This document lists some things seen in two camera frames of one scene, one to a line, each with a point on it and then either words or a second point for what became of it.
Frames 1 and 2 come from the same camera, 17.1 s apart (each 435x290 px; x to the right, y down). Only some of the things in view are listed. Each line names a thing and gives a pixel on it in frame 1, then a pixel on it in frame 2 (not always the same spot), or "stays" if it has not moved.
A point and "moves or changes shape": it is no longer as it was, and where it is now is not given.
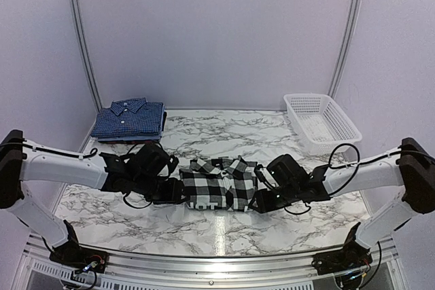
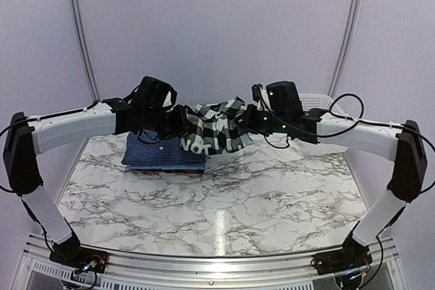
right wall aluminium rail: (355, 18) stays
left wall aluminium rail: (87, 59) stays
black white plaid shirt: (221, 183) → (212, 128)
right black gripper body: (288, 196) → (275, 122)
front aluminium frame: (37, 270) stays
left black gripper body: (155, 193) → (166, 125)
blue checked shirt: (128, 118) moves or changes shape
